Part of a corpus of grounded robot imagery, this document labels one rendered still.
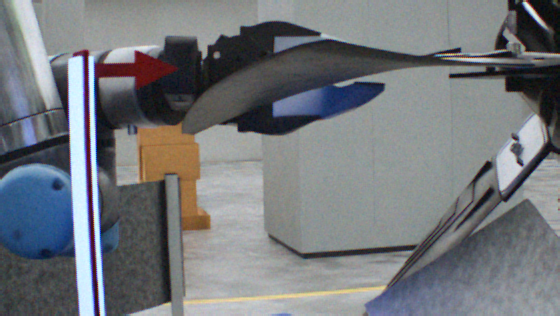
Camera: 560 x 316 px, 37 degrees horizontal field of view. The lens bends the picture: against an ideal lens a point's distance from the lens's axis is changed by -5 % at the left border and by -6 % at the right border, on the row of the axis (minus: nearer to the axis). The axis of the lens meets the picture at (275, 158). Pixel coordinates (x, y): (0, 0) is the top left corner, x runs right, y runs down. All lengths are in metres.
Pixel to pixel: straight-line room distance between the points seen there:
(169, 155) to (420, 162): 2.78
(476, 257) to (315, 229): 6.21
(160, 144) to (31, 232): 8.04
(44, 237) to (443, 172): 6.57
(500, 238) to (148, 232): 2.14
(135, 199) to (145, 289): 0.29
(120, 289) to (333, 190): 4.37
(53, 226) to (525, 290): 0.35
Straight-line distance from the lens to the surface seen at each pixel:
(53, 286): 2.49
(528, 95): 0.75
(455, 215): 0.80
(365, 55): 0.50
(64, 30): 4.91
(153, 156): 8.70
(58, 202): 0.66
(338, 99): 0.68
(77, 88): 0.50
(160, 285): 2.79
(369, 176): 6.94
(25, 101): 0.69
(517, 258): 0.64
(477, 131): 7.28
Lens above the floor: 1.15
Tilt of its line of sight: 3 degrees down
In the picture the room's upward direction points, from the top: 2 degrees counter-clockwise
